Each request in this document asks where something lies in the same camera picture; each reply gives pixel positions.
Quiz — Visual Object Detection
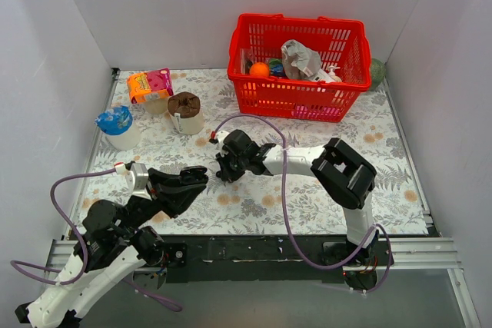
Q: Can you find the black earbud charging case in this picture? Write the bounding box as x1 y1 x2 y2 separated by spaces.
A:
179 166 208 185

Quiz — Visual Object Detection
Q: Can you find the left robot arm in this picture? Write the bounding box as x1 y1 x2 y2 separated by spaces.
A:
15 161 208 327

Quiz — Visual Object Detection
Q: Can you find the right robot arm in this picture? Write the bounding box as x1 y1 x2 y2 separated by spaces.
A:
210 130 378 265

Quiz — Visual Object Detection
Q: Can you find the floral patterned table mat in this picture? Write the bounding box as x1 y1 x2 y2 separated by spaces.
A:
78 69 428 235

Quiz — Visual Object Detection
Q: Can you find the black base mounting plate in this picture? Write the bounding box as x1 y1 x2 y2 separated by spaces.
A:
161 235 389 283

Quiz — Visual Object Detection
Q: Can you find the blue lidded white cup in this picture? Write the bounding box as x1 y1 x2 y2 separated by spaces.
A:
95 105 141 151

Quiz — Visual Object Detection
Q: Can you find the brown topped paper roll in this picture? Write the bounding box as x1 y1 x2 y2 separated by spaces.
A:
168 91 204 135

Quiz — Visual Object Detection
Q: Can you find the beige cup under package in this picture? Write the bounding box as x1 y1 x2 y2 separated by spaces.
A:
143 98 168 115

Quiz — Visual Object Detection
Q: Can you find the orange pink snack package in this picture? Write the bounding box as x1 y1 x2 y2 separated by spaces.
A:
127 68 174 104

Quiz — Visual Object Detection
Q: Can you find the orange fruit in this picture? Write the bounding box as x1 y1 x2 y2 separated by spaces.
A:
249 62 270 78

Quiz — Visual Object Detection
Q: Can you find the clear plastic packet in basket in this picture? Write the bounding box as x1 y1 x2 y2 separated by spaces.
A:
240 48 255 75

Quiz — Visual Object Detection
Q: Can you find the blue green item in basket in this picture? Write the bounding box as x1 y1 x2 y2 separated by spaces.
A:
268 58 286 78

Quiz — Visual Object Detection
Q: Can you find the crumpled grey paper bag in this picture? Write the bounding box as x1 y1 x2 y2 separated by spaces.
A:
281 39 321 80

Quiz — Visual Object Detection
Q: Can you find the white pump bottle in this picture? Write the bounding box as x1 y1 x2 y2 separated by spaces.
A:
308 65 342 83

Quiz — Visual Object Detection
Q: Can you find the red plastic shopping basket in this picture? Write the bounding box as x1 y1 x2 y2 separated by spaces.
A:
228 14 371 122

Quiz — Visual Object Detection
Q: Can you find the green ball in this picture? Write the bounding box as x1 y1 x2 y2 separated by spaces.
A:
368 58 386 91

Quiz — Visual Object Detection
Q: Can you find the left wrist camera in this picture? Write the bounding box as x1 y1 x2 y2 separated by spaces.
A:
114 161 149 197

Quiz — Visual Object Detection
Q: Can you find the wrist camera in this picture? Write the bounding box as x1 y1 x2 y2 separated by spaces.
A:
209 130 229 151
114 161 149 197

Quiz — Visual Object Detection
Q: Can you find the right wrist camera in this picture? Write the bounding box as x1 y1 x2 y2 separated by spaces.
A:
209 130 229 151

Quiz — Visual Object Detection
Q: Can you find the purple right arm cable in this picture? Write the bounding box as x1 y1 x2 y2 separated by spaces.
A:
214 114 395 293

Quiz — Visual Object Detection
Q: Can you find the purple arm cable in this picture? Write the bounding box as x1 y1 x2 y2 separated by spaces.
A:
10 168 182 313
214 114 395 293

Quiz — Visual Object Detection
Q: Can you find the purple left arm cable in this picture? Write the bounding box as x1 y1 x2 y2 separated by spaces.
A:
10 168 182 313

